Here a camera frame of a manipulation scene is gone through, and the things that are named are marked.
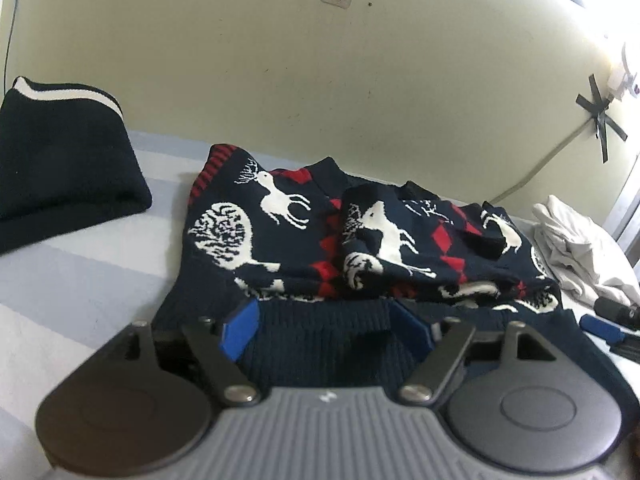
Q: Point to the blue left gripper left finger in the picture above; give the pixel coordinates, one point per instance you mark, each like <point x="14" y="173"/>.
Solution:
<point x="239" y="328"/>

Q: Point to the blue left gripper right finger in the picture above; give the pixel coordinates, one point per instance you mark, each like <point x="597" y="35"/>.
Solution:
<point x="413" y="333"/>

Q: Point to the navy red reindeer sweater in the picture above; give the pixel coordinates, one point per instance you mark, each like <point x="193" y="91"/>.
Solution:
<point x="325" y="253"/>

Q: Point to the striped blue bed sheet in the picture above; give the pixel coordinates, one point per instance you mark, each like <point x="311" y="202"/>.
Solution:
<point x="90" y="389"/>

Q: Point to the white crumpled garment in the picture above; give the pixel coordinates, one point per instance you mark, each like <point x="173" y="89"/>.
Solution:
<point x="584" y="258"/>

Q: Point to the folded navy white-striped sweater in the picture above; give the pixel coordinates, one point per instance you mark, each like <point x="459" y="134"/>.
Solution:
<point x="67" y="162"/>

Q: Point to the aluminium window frame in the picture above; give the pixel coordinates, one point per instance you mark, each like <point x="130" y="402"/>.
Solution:
<point x="622" y="223"/>

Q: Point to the black tape cross on wall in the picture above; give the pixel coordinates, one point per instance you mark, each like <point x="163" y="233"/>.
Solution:
<point x="597" y="108"/>

